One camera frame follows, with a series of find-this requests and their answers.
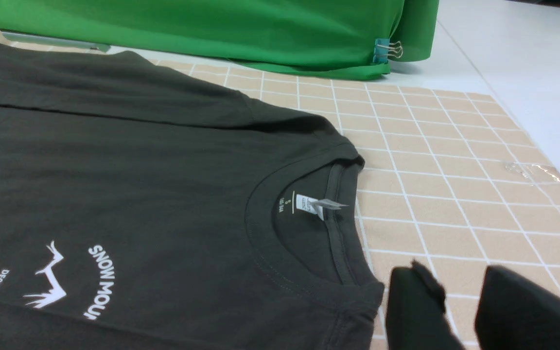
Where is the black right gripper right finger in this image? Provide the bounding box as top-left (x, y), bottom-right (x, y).
top-left (474, 265), bottom-right (560, 350)

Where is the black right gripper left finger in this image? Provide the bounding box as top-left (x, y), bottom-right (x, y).
top-left (386, 261), bottom-right (464, 350)

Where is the dark gray long-sleeved shirt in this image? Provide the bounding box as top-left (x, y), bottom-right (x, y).
top-left (0, 44), bottom-right (384, 350)

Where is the beige checkered tablecloth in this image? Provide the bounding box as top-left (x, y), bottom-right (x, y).
top-left (0, 43), bottom-right (560, 350)

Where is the clear plastic tape piece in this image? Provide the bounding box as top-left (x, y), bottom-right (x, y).
top-left (502, 161), bottom-right (560, 184)

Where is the blue binder clip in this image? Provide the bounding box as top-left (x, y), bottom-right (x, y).
top-left (372, 38), bottom-right (403, 64)

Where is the green backdrop cloth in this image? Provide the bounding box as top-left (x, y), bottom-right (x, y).
top-left (0, 0), bottom-right (438, 81)

